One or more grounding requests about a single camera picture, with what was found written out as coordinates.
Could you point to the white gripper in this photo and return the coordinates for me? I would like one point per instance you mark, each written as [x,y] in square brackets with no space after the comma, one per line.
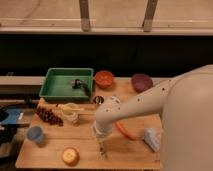
[102,130]

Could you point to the silver metal fork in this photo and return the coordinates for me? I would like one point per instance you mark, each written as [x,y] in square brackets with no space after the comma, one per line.
[102,147]

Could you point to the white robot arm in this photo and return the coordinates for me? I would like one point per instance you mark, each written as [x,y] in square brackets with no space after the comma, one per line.
[185,103]

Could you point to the orange bowl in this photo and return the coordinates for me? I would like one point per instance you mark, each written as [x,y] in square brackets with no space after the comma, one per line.
[104,79]

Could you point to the purple bowl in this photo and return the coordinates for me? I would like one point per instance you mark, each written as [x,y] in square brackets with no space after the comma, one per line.
[141,82]

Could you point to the orange carrot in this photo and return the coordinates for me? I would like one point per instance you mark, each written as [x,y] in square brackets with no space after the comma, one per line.
[125,132]

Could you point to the small metal cup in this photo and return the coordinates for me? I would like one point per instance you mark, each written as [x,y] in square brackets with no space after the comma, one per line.
[98,100]

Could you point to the blue sponge block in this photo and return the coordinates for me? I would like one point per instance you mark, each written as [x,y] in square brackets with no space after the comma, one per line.
[115,98]

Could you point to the yellow orange round fruit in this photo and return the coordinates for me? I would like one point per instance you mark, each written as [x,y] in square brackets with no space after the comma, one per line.
[70,156]

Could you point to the black brush in tray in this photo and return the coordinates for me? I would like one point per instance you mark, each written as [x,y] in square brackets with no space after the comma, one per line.
[79,84]

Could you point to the green plastic tray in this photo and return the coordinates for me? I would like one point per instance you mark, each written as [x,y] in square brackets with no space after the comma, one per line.
[57,84]

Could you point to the dark red grape bunch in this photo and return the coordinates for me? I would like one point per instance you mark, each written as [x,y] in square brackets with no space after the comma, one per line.
[48,116]

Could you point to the blue plastic cup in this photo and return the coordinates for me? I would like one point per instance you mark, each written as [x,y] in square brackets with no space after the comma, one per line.
[35,134]

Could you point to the blue black device at left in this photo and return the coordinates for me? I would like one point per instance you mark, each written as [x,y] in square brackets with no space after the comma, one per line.
[9,115]

